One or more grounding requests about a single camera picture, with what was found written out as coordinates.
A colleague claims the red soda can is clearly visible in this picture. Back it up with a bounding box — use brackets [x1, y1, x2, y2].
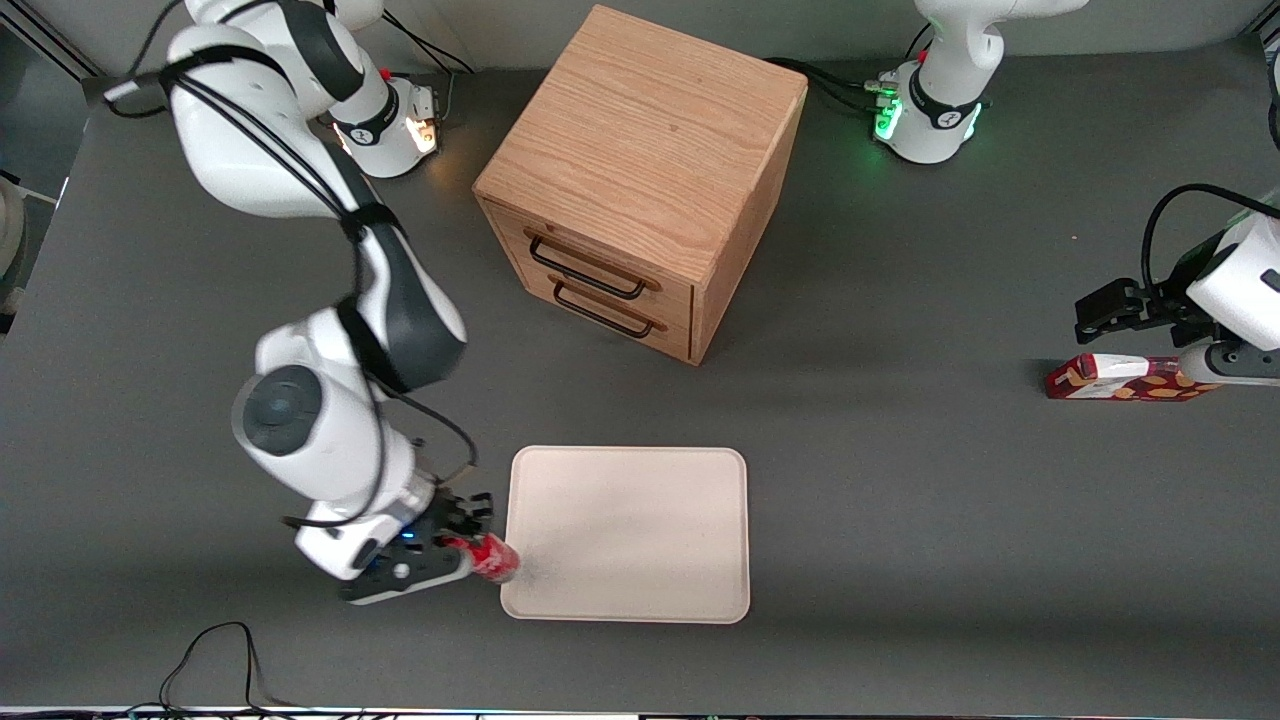
[444, 533, 522, 585]

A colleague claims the beige rectangular tray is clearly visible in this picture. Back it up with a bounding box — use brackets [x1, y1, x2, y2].
[499, 445, 751, 625]

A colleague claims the red snack box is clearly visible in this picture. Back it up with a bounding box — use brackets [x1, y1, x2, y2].
[1044, 352, 1219, 402]

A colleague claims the wooden drawer front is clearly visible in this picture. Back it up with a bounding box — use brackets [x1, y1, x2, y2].
[495, 250, 695, 363]
[485, 203, 697, 323]

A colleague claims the wooden two-drawer cabinet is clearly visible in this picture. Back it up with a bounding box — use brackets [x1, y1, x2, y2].
[473, 4, 809, 367]

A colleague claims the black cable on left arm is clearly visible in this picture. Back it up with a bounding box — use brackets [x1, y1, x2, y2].
[1141, 182, 1280, 303]

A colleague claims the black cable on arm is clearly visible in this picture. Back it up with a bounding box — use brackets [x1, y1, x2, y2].
[1141, 182, 1280, 303]
[100, 40, 482, 531]

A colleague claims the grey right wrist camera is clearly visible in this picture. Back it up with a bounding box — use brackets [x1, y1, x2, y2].
[339, 548, 474, 607]

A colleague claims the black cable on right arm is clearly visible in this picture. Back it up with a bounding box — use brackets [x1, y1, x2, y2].
[100, 40, 482, 531]

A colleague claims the black looped cable on table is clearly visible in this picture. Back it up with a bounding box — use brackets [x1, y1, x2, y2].
[158, 621, 303, 717]

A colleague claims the black metal drawer handle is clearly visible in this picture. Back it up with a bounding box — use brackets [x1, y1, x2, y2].
[551, 282, 657, 340]
[526, 234, 650, 302]

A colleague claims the black cable at left base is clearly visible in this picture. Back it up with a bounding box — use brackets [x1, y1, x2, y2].
[768, 57, 899, 117]

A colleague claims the black cable at base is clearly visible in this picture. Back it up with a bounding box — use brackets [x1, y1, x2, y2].
[380, 8, 475, 77]
[768, 57, 899, 117]

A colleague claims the black cable at right base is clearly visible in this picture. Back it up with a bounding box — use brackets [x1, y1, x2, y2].
[380, 8, 475, 77]

